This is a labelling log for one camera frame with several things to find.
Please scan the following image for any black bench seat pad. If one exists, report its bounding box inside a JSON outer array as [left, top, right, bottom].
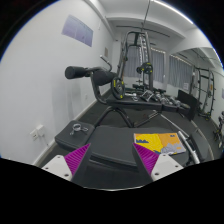
[[55, 120, 95, 151]]

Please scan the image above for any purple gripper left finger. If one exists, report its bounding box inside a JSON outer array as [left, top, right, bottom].
[[41, 143, 92, 182]]

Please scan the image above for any white wall socket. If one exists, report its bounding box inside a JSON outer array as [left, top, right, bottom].
[[30, 124, 45, 141]]

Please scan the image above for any grey window curtain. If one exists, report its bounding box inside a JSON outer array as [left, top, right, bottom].
[[124, 47, 165, 82]]

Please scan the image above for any black smith machine rack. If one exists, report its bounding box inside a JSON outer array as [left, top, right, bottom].
[[117, 31, 153, 94]]

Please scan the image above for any black foam roller pad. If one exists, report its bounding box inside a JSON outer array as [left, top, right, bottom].
[[65, 66, 116, 86]]

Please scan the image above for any black padded weight bench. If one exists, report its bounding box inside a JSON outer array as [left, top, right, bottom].
[[71, 125, 198, 190]]

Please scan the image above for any purple wall poster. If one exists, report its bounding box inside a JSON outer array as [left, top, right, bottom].
[[62, 15, 93, 47]]

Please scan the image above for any silver barbell bar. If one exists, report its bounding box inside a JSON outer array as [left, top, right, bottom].
[[178, 131, 200, 164]]

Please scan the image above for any black power rack right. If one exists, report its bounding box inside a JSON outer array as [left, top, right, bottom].
[[189, 67, 216, 120]]

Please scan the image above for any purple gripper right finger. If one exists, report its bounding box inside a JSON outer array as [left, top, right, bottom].
[[131, 143, 184, 182]]

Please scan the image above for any metal spring collar clip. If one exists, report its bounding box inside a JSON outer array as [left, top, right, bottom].
[[70, 124, 88, 135]]

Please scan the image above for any black yellow weight plate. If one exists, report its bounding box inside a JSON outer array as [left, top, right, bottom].
[[111, 77, 125, 100]]

